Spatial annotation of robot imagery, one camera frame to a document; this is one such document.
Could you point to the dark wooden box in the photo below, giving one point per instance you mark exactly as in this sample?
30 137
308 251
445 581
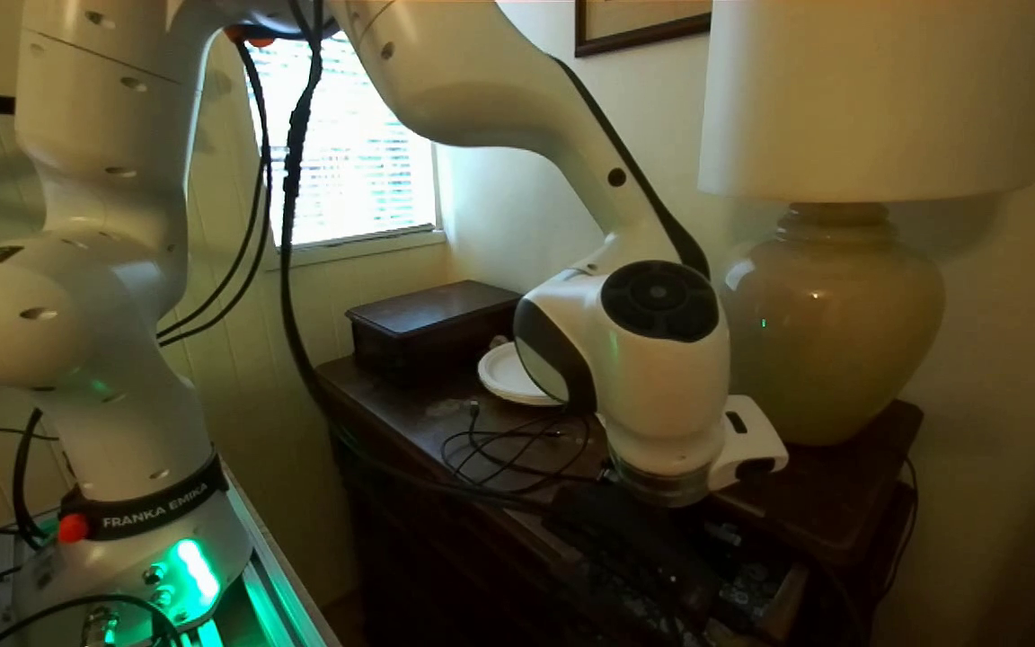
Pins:
435 334

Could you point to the framed wall picture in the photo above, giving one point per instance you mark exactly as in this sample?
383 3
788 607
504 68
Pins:
605 26

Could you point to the beige ceramic table lamp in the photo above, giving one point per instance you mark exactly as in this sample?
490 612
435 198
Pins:
840 113

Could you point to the dark wooden desk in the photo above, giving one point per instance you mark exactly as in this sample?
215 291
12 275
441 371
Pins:
465 516

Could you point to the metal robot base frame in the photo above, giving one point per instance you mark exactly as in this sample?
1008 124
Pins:
178 569

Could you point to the white round plate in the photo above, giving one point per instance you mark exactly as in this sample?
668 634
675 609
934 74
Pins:
504 376

